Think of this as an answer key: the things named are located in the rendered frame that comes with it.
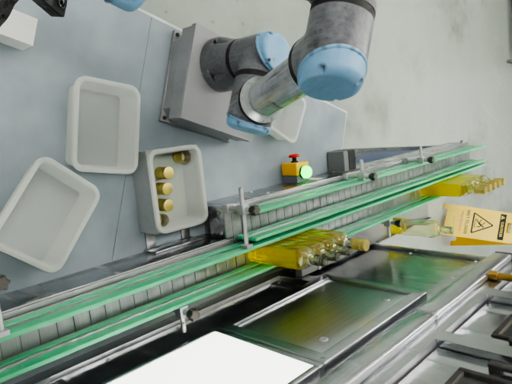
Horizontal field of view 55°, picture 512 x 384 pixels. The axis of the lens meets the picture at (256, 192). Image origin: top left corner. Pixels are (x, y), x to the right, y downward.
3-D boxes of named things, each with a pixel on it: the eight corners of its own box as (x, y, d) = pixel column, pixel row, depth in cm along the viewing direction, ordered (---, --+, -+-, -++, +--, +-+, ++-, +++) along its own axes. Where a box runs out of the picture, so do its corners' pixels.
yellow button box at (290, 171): (281, 183, 176) (297, 183, 170) (280, 162, 174) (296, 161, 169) (294, 180, 180) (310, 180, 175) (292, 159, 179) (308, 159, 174)
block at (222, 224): (209, 238, 144) (225, 240, 139) (205, 206, 142) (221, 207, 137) (218, 235, 146) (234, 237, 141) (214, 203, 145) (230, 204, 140)
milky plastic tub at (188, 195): (140, 233, 134) (158, 235, 128) (129, 151, 131) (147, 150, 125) (190, 219, 146) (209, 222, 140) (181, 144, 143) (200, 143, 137)
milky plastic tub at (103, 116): (56, 171, 119) (72, 171, 113) (59, 78, 119) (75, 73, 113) (120, 174, 131) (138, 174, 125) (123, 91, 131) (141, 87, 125)
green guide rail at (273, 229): (237, 238, 142) (256, 241, 136) (236, 235, 142) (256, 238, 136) (471, 161, 264) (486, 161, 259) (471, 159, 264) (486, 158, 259)
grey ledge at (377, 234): (281, 273, 172) (306, 277, 164) (278, 248, 170) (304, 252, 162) (410, 216, 238) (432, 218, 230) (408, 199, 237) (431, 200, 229)
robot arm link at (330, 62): (269, 91, 135) (390, 10, 84) (259, 142, 133) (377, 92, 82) (228, 77, 131) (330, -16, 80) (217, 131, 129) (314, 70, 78)
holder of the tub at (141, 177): (142, 251, 135) (159, 254, 130) (129, 152, 131) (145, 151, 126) (191, 236, 147) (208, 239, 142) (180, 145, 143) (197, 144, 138)
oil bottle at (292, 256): (248, 261, 147) (305, 272, 132) (247, 243, 146) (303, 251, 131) (261, 257, 150) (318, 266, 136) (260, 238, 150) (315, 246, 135)
